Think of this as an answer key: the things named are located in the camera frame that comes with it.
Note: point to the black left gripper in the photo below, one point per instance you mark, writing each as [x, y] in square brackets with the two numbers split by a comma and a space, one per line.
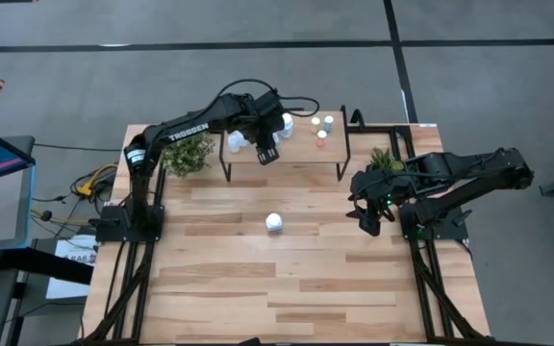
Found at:
[262, 120]

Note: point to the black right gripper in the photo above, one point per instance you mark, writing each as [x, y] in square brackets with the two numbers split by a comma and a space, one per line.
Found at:
[387, 187]

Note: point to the small teal white-capped bottle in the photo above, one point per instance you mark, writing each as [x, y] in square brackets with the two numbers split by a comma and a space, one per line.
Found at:
[328, 121]

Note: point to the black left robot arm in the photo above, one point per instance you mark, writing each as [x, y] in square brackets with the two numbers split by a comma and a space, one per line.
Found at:
[185, 130]

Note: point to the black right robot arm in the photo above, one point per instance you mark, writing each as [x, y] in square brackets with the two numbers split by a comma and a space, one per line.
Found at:
[474, 168]

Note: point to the potted succulent plant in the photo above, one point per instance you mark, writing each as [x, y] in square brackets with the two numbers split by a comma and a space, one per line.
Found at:
[383, 159]

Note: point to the potted bushy green plant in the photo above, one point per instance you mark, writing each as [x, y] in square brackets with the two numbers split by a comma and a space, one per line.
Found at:
[188, 156]

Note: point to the white paper sheet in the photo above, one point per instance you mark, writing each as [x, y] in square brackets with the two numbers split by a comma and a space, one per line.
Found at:
[75, 250]

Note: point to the dark bench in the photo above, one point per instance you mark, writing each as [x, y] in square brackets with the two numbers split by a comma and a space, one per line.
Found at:
[41, 264]

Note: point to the wooden shelf black metal frame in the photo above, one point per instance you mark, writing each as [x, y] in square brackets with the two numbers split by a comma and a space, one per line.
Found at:
[306, 154]

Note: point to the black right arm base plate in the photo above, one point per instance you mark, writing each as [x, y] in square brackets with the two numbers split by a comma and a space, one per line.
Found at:
[450, 230]

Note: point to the black aluminium frame rails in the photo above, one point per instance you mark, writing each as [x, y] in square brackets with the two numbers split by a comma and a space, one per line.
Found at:
[142, 288]
[422, 288]

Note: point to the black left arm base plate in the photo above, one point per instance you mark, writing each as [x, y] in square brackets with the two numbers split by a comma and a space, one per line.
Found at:
[108, 233]

